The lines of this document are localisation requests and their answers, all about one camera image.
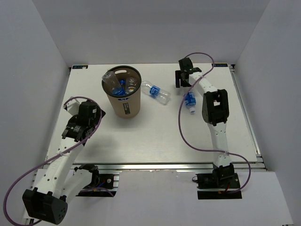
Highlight clear bottle blue label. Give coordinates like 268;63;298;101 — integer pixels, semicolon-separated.
102;71;126;96
141;81;171;105
184;91;196;114

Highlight brown bin with black rim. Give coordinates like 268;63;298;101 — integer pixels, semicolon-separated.
102;65;142;119

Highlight blue cap Pepsi bottle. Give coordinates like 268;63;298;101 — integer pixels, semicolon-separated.
119;80;126;95

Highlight clear bottle green white label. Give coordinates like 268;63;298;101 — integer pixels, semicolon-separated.
125;77;138;94

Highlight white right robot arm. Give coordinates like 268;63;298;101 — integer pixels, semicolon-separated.
175;57;235;190

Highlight aluminium table frame rail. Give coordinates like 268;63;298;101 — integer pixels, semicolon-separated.
68;64;269;174

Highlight right blue table sticker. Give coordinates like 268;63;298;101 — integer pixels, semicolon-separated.
212;63;228;67

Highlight blue table sticker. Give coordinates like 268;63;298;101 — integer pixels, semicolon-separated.
72;65;88;70
212;63;228;67

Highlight left blue table sticker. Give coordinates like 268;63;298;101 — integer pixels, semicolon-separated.
72;65;88;70

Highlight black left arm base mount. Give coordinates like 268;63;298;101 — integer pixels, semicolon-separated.
73;164;119;197

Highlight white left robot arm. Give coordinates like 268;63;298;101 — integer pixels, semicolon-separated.
22;99;105;225

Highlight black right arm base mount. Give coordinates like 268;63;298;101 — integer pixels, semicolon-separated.
191;173;242;200

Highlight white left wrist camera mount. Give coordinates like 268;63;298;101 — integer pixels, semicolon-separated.
63;97;80;116

